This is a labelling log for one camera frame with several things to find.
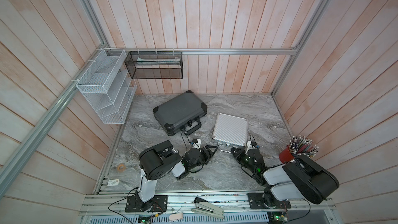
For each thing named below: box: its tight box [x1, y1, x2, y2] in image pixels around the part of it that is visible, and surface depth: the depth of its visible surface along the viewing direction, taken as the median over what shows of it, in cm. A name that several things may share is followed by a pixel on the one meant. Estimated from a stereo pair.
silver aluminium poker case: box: [211, 112, 248, 154], surface depth 95 cm
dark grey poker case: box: [152, 90, 208, 137], surface depth 101 cm
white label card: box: [107, 178, 120, 187], surface depth 81 cm
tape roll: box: [117, 163, 126, 173], surface depth 86 cm
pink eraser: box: [168, 213, 184, 221], surface depth 70 cm
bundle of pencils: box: [288, 134, 319, 158], surface depth 77 cm
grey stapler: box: [191, 197, 225, 220], surface depth 72 cm
